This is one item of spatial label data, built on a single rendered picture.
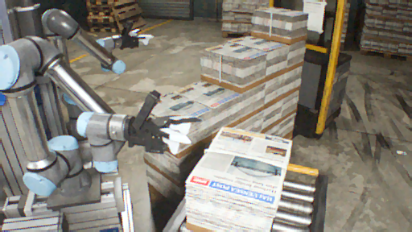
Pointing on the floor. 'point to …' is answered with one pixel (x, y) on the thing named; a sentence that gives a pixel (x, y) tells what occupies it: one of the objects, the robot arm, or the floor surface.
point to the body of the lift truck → (310, 83)
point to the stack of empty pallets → (105, 19)
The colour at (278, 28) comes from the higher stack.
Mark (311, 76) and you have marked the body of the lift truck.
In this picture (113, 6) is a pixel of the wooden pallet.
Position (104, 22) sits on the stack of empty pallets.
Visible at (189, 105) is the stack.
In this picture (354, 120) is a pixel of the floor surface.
